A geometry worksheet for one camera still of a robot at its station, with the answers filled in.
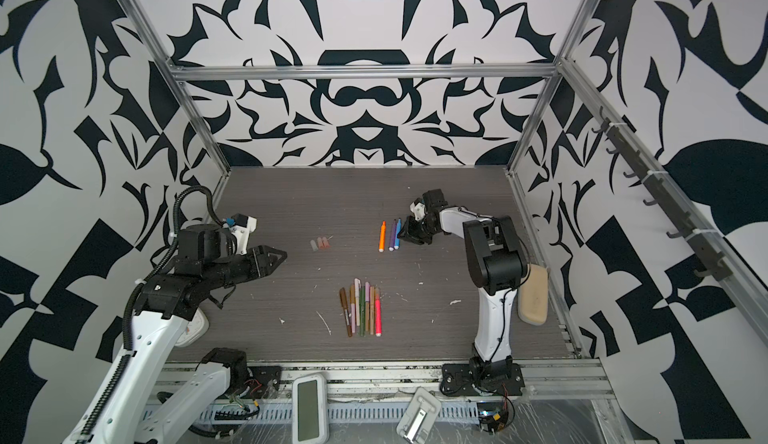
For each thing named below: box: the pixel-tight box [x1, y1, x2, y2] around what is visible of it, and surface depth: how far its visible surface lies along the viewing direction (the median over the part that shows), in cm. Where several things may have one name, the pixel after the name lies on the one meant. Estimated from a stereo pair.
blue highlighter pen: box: [394, 218, 403, 250], surface depth 101 cm
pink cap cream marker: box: [354, 278, 361, 326], surface depth 90 cm
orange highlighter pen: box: [378, 220, 387, 253], surface depth 101 cm
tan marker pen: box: [370, 286, 375, 335], surface depth 87 cm
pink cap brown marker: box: [365, 282, 370, 332], surface depth 88 cm
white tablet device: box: [292, 373, 329, 444], surface depth 69 cm
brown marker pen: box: [340, 287, 352, 337], surface depth 88 cm
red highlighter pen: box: [374, 287, 383, 337], surface depth 87 cm
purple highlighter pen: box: [388, 219, 397, 252], surface depth 101 cm
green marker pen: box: [360, 285, 365, 337], surface depth 87 cm
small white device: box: [396, 387, 442, 444], surface depth 70 cm
